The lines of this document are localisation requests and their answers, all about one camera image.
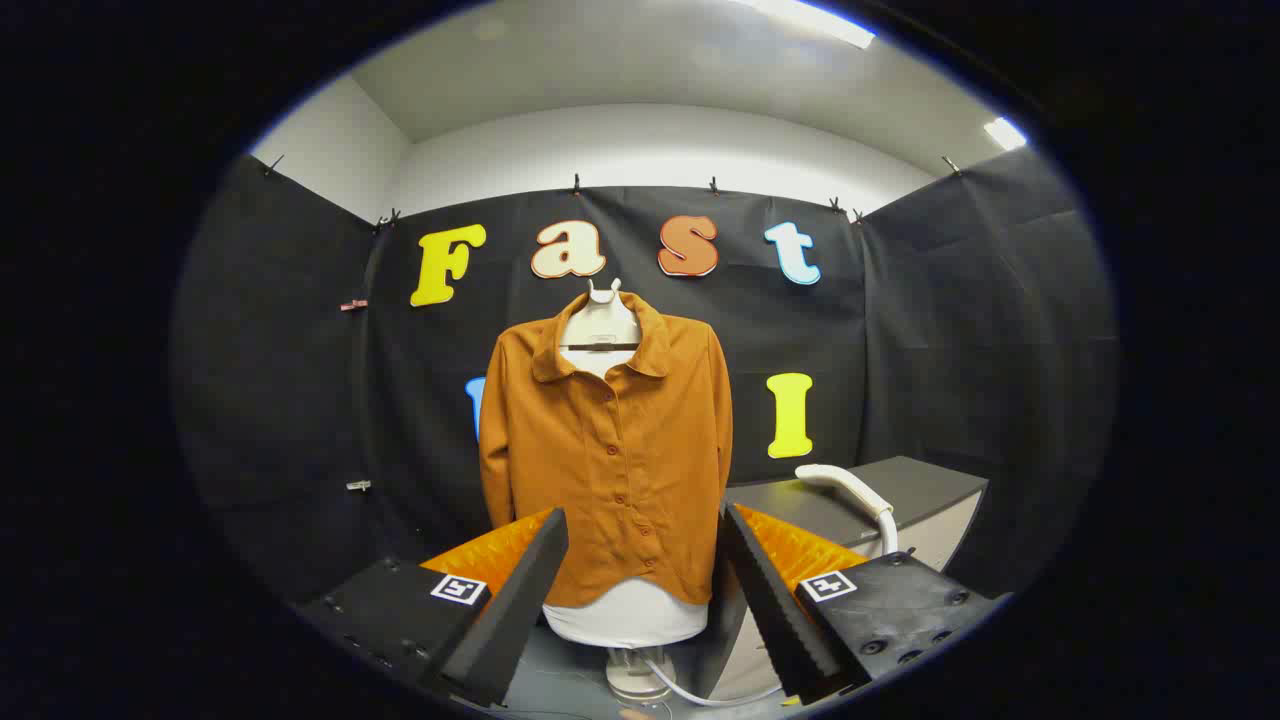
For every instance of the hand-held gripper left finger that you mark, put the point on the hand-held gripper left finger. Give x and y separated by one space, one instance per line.
520 610

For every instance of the white garment steamer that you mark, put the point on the white garment steamer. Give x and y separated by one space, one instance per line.
845 482

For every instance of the long ceiling light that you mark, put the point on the long ceiling light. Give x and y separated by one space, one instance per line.
815 20

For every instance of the small ceiling light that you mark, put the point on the small ceiling light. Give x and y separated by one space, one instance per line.
1005 133

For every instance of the black backdrop cloth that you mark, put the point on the black backdrop cloth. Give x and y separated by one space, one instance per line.
900 330

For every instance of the mannequin stand base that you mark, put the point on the mannequin stand base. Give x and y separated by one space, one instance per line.
635 680

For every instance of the white mannequin torso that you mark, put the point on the white mannequin torso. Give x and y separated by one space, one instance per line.
600 320

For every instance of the orange button shirt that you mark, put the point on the orange button shirt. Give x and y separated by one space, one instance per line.
620 450

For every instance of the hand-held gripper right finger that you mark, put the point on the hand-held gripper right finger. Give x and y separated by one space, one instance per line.
775 610

